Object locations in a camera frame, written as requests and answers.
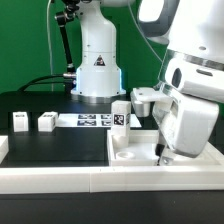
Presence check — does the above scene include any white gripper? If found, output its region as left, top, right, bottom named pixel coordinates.
left=152, top=90, right=219, bottom=166

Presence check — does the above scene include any white square table top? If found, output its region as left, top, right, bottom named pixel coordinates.
left=106, top=129, right=224, bottom=168

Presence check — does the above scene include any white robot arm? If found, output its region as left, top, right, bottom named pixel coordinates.
left=55, top=0, right=224, bottom=158

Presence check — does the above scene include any white marker tag sheet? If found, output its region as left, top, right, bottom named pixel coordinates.
left=54, top=113, right=142, bottom=128

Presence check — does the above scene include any white U-shaped obstacle fence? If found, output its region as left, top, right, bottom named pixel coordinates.
left=0, top=134, right=224, bottom=195

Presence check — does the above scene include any black cable bundle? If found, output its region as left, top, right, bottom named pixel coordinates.
left=18, top=73, right=77, bottom=92

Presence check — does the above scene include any white thin cable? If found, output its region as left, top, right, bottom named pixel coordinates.
left=46, top=0, right=56, bottom=92

